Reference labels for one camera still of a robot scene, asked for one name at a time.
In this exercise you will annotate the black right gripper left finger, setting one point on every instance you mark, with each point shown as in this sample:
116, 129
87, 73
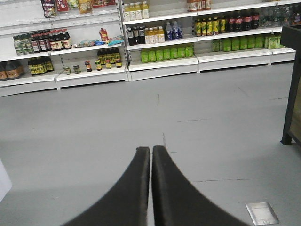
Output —
126, 203

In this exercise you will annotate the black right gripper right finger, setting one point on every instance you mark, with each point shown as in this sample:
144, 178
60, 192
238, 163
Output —
176, 202

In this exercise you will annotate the far steel floor socket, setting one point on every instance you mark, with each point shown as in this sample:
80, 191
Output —
262, 214

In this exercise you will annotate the near white chest freezer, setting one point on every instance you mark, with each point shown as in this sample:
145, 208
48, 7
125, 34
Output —
5, 182

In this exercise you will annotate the white supermarket shelf unit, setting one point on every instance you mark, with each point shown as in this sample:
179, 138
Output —
55, 44

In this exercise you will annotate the wooden black-framed display stand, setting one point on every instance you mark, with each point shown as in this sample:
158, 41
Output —
291, 38

